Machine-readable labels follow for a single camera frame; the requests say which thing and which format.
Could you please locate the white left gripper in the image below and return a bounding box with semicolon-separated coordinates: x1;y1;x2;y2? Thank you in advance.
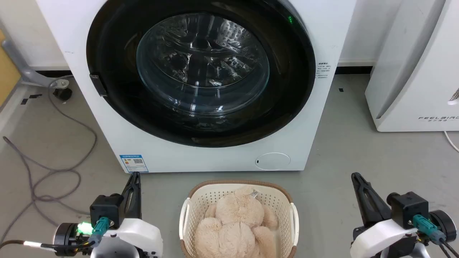
53;172;164;258

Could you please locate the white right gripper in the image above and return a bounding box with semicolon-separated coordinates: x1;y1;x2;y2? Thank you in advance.
350;172;458;258

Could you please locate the white front-load washing machine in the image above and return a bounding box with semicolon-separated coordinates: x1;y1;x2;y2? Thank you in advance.
36;0;358;173

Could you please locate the black round glass washer door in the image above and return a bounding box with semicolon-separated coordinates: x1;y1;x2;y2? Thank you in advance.
86;0;317;148

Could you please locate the cream plastic laundry basket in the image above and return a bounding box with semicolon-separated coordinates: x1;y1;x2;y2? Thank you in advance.
179;180;300;258

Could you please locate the beige plush toy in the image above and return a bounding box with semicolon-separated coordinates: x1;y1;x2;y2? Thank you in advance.
194;186;280;258

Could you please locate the black caster wheel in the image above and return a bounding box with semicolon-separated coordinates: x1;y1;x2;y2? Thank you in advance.
53;88;73;101

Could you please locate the white Feelbird appliance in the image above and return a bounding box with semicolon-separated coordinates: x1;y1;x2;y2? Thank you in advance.
365;0;459;133

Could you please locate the grey metal stand leg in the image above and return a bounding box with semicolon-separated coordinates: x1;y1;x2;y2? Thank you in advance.
0;38;71;89

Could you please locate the yellow wooden panel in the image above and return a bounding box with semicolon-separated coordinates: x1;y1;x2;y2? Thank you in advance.
0;29;22;108

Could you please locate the teal plug camera cable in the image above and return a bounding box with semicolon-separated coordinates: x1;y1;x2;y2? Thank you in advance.
412;214;459;258
88;216;110;248

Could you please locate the grey floor cable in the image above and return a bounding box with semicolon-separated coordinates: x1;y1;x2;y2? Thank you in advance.
30;76;98;215
0;136;36;245

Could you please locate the thin white power cable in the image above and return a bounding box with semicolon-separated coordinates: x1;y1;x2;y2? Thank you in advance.
444;131;459;153

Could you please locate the black cable with white tag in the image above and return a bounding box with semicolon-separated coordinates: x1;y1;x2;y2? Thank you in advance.
0;239;96;252

